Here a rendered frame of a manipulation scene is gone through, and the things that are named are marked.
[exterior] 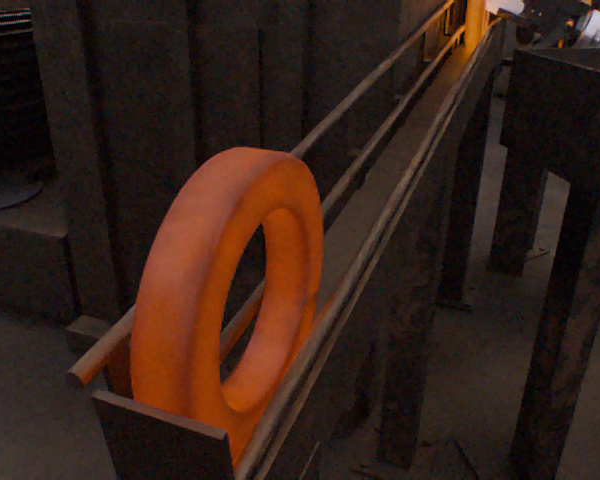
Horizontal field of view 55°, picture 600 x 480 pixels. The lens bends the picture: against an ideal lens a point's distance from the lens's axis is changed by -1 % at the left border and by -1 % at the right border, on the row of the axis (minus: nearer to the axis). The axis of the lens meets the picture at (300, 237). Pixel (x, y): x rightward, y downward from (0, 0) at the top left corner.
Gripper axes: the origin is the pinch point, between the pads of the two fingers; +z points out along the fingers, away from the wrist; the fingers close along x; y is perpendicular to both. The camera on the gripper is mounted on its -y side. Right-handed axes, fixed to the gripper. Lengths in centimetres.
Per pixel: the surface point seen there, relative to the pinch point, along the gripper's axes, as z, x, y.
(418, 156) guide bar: -6, 75, -9
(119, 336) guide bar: 1, 115, -11
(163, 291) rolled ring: -1, 116, -5
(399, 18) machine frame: 6.2, 47.8, -1.4
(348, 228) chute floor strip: -3, 82, -17
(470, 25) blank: -0.2, 7.4, -3.7
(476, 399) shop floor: -36, 33, -67
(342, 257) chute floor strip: -5, 88, -17
